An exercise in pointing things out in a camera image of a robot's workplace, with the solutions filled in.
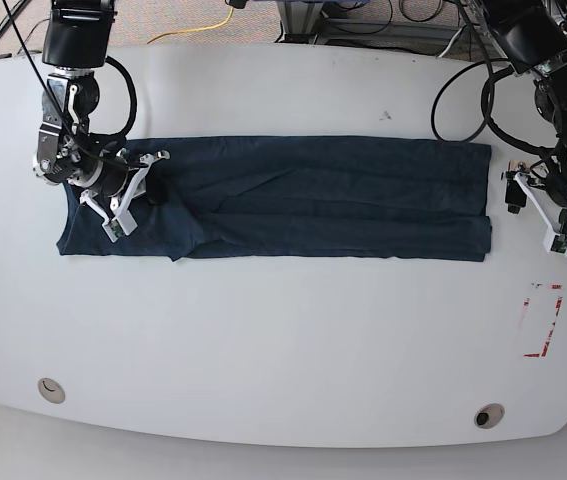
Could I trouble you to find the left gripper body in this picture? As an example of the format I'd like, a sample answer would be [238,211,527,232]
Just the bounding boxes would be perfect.
[501,161,567,234]

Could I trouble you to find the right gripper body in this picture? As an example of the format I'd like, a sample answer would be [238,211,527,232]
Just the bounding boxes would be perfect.
[78,148,171,230]

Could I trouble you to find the dark blue t-shirt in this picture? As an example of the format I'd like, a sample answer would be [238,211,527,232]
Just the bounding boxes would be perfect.
[57,136,492,262]

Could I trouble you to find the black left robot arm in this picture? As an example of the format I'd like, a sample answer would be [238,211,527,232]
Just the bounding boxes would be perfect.
[455,1,567,243]

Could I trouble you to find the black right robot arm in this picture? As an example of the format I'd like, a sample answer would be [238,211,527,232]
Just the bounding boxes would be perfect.
[33,1,170,241]

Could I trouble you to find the red tape rectangle marking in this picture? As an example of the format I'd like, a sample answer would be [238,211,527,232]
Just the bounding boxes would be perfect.
[517,283,565,358]

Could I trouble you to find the left table grommet hole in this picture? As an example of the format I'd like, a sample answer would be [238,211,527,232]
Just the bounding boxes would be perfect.
[37,378,66,405]

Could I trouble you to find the table grommet hole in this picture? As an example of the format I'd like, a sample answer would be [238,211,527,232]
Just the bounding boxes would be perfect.
[474,403,505,430]
[37,378,66,405]

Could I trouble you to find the right table grommet hole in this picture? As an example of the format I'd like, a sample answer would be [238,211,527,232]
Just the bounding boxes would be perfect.
[474,403,505,430]

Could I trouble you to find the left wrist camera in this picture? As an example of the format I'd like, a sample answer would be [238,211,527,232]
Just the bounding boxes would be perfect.
[543,229,567,257]

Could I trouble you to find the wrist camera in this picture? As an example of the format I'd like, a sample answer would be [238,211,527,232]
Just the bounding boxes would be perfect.
[543,229,567,257]
[102,211,138,243]

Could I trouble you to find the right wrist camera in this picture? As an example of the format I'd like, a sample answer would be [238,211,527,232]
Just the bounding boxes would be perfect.
[102,211,138,243]

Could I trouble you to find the white cable on floor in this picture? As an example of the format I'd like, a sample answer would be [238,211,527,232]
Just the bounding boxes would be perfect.
[437,24,469,59]

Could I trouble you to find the yellow cable on floor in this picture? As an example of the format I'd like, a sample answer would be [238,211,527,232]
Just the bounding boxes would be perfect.
[146,8,235,45]

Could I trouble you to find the black cable on floor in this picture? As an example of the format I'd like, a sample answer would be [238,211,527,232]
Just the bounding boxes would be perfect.
[0,0,52,57]

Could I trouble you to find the aluminium frame rail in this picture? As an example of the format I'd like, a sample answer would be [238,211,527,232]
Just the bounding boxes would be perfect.
[309,19,477,54]

